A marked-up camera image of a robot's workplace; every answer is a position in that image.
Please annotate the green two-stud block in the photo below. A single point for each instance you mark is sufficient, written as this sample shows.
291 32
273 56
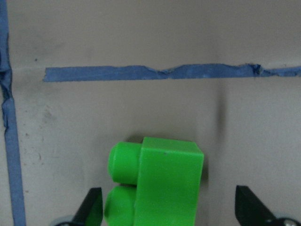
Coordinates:
157 183

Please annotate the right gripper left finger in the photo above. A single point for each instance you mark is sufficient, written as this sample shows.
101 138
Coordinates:
90 212

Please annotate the brown paper table cover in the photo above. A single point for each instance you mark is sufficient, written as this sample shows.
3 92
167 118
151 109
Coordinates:
96 73

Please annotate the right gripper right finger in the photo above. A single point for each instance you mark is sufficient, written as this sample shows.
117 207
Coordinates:
251 211

